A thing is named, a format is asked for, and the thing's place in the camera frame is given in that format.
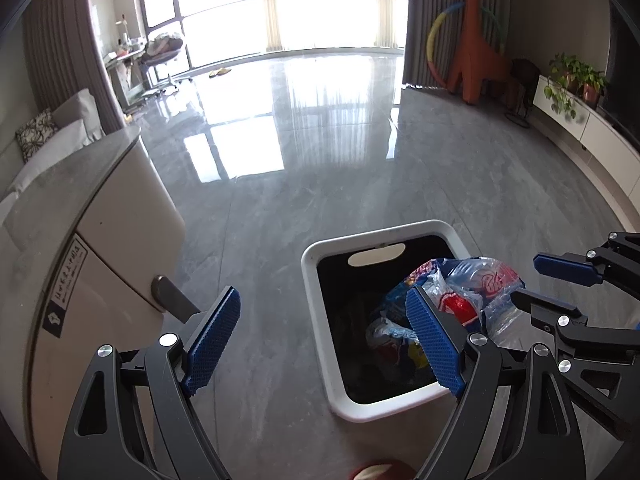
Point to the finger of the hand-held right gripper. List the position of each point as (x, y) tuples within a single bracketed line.
[(550, 307), (567, 269)]

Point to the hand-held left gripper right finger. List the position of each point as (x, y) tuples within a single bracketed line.
[(432, 340)]

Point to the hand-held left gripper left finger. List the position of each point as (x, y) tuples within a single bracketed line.
[(212, 340)]

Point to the colourful plastic bag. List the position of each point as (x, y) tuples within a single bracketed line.
[(480, 280)]

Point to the white trash bin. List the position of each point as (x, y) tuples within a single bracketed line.
[(320, 310)]

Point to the white low cabinet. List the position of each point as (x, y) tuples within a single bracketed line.
[(590, 140)]

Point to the red round object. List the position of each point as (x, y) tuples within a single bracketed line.
[(382, 471)]

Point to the cream coffee table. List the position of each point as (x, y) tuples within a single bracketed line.
[(125, 220)]

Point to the green potted plant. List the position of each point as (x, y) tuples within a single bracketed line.
[(562, 85), (592, 85)]

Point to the black television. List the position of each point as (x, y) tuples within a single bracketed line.
[(625, 60)]

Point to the orange giraffe toy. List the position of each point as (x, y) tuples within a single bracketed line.
[(477, 55)]

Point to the grey sofa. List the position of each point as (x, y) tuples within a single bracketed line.
[(65, 135)]

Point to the multicolour hula hoop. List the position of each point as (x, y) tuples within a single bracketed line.
[(432, 40)]

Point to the pair of yellow slippers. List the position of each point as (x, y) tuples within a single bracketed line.
[(220, 72)]

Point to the black white floral pillow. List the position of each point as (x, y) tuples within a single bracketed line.
[(37, 135)]

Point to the swivel chair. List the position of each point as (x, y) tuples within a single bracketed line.
[(162, 62)]

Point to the white desk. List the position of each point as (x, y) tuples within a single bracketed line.
[(122, 70)]

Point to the grey curtain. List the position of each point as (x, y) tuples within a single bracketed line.
[(65, 35), (425, 20)]

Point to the pile of clothes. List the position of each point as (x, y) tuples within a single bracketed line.
[(165, 44)]

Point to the white desk lamp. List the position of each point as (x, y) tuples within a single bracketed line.
[(122, 27)]

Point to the sliding glass door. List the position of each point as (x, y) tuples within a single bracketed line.
[(165, 15)]

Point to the white sheer curtain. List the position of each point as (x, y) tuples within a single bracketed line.
[(330, 5)]

